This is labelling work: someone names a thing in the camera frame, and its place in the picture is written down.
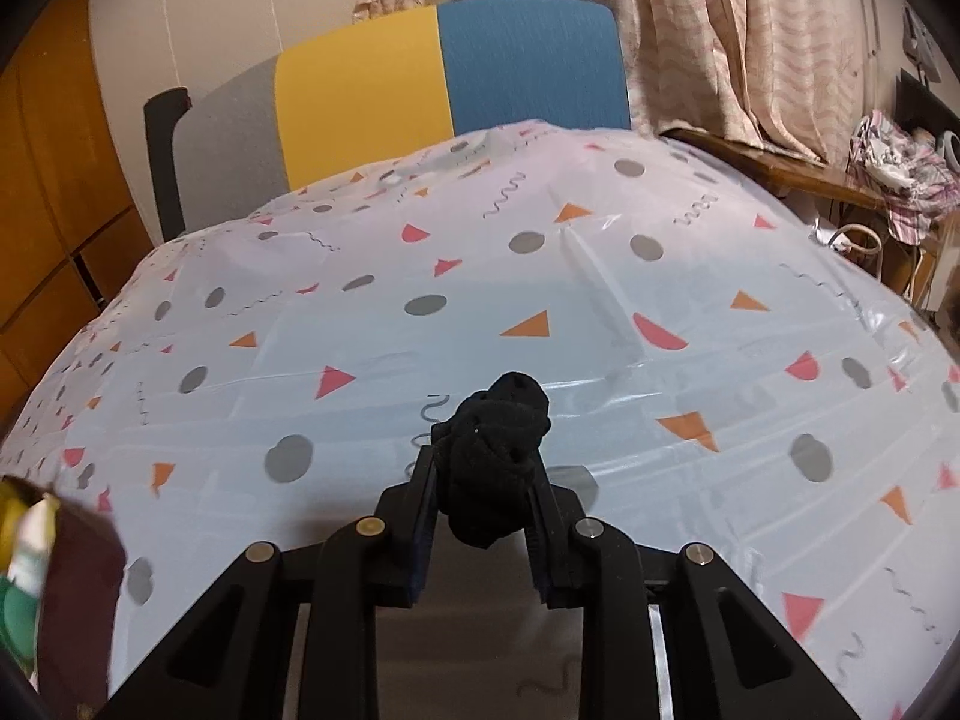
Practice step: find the patterned plastic tablecloth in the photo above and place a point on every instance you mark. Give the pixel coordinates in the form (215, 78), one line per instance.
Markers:
(600, 360)

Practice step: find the brown box with gold lining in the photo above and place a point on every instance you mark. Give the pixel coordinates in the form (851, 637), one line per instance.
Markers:
(79, 615)

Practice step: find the orange wooden cabinet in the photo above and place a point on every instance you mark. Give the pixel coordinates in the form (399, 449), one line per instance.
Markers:
(52, 202)

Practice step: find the black sock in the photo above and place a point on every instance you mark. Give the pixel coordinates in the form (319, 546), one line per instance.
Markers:
(487, 450)

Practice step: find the white jar with green label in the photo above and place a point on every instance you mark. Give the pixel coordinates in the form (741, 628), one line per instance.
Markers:
(34, 544)

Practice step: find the pile of pink white clothes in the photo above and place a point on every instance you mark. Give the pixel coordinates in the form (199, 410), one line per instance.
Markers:
(907, 165)

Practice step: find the beige patterned curtain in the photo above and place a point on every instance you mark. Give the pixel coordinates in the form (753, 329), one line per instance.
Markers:
(712, 37)

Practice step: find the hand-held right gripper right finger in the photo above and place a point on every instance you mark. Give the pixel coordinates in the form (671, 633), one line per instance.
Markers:
(541, 540)

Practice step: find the wooden side table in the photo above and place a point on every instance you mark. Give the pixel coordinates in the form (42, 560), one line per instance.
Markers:
(795, 172)

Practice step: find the grey yellow blue chair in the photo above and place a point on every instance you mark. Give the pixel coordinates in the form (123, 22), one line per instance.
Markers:
(360, 97)

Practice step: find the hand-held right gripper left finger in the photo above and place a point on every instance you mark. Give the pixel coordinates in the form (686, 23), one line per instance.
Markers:
(421, 532)

